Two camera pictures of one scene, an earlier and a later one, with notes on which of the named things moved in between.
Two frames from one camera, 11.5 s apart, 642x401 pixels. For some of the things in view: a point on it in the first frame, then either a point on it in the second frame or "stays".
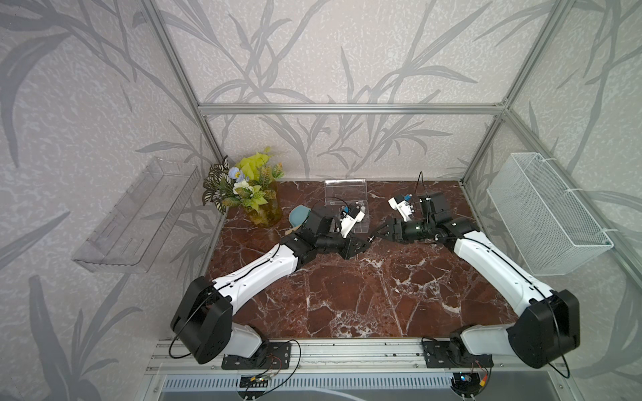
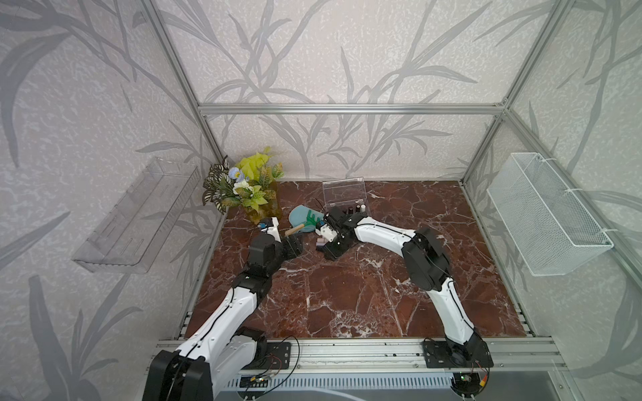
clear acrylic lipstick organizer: x=340 y=194 stays
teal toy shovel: x=298 y=215 stays
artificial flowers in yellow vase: x=250 y=184 stays
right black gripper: x=392 y=225 -> x=332 y=254
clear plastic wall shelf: x=133 y=235 stays
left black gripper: x=350 y=244 -> x=295 y=249
